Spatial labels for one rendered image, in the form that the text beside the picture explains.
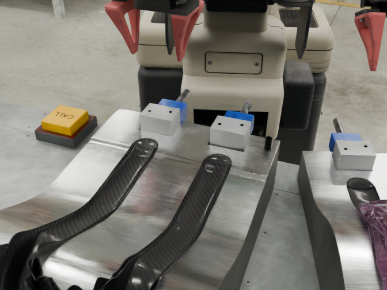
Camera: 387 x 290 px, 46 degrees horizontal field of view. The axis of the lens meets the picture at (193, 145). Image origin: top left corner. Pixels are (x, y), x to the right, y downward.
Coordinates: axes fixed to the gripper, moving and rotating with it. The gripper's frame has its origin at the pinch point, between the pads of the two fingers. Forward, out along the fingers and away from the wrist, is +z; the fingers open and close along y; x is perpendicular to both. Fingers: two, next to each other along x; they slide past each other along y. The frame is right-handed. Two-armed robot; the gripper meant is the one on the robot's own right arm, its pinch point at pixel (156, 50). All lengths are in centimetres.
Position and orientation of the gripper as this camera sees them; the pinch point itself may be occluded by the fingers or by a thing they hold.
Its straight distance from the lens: 63.3
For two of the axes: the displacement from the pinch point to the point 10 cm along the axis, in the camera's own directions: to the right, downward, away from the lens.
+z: 0.0, 8.2, 5.7
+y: 9.4, 2.0, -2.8
